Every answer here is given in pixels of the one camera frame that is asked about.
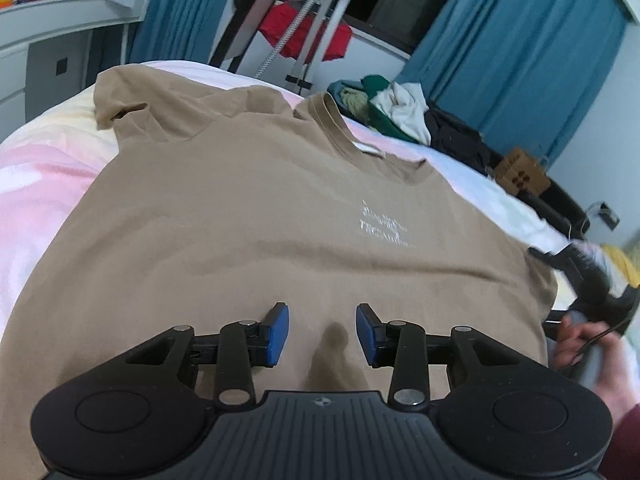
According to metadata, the blue curtain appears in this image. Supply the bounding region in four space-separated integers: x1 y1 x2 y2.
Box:
394 0 630 162
126 0 253 67

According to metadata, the red cloth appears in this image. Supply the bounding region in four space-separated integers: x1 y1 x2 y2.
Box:
256 0 354 62

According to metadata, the green garment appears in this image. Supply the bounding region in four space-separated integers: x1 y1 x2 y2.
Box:
361 74 432 145

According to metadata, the white desk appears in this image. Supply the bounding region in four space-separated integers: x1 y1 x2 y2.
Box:
0 0 152 133

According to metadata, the person's right hand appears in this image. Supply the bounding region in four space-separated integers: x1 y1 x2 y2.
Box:
552 310 640 413

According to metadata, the white garment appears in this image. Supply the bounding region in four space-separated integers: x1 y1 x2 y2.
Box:
375 81 432 145

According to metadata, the cardboard box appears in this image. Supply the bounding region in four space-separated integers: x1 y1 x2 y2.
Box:
492 147 552 197

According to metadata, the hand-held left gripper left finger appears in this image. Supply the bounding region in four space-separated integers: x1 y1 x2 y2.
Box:
114 301 292 410

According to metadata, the person's right forearm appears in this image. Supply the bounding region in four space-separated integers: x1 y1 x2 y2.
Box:
597 400 640 480

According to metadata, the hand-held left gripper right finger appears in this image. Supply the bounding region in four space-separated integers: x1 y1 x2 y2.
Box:
355 303 532 411

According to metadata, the yellow-green knitted cloth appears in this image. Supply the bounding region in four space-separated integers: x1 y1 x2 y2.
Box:
339 85 375 122

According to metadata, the tan printed t-shirt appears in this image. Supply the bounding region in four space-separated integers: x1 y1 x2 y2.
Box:
0 64 558 480

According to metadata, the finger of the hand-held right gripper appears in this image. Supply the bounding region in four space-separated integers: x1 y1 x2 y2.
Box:
529 247 572 275

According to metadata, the metal clothes rack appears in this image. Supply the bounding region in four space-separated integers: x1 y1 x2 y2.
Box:
270 0 362 97

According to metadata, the pastel tie-dye bed sheet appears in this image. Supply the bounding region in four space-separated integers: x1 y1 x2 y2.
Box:
0 60 576 346

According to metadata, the black garment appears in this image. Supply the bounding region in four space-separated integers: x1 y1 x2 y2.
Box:
424 106 502 177

